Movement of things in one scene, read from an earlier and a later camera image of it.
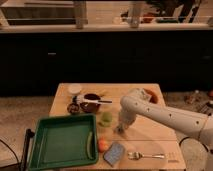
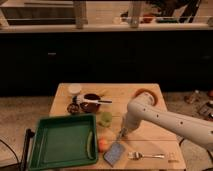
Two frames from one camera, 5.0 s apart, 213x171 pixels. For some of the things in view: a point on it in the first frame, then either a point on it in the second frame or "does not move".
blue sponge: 114,153 does not move
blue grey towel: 119,130 → 122,134
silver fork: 139,155 does not move
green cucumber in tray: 89,145 does not move
